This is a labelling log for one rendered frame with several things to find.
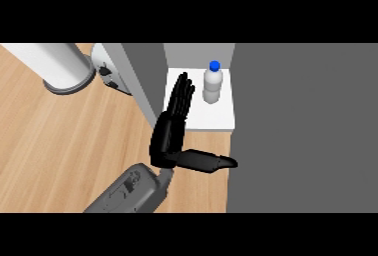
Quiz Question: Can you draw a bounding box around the grey cabinet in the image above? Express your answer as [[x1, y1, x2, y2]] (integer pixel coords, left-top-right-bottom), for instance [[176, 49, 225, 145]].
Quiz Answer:
[[101, 43, 238, 133]]

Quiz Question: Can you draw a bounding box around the dark grey cabinet door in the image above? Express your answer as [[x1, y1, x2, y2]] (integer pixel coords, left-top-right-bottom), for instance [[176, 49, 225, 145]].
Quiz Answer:
[[225, 43, 378, 214]]

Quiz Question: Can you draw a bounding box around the pale appliance with black knobs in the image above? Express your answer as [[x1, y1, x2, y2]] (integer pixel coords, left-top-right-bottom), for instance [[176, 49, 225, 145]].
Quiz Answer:
[[90, 43, 135, 97]]

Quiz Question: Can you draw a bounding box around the clear water bottle blue cap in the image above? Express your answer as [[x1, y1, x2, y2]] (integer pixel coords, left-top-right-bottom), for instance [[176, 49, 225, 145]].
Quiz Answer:
[[202, 60, 225, 105]]

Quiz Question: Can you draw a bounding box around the white cylinder with grey base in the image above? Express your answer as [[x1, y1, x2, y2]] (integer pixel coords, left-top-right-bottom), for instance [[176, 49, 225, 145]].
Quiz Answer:
[[0, 43, 98, 96]]

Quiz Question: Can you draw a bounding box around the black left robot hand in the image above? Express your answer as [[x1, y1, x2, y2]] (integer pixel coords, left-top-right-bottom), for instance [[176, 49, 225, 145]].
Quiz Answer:
[[148, 71, 239, 174]]

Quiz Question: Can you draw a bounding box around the white cabinet shelf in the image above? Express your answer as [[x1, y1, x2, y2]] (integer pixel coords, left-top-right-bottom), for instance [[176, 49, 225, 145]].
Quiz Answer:
[[161, 67, 236, 132]]

